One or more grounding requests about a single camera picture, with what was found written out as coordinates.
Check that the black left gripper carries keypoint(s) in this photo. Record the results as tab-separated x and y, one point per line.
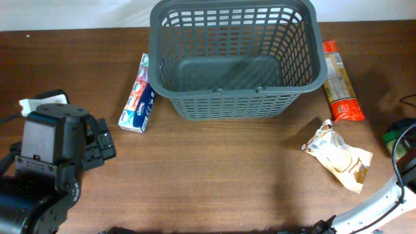
103	147

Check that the red biscuit packet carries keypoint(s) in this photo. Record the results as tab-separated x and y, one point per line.
338	88

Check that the beige snack wrapper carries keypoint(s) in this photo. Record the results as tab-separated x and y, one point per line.
29	105

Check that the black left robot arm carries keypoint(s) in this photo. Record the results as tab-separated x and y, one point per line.
41	177

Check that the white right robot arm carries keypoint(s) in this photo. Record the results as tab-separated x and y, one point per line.
388	203

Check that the Kleenex tissue multipack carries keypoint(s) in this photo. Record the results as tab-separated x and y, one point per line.
138	107

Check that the grey plastic basket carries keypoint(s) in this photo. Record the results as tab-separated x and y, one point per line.
231	59

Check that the beige snack bag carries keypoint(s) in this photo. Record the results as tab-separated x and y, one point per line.
348	164

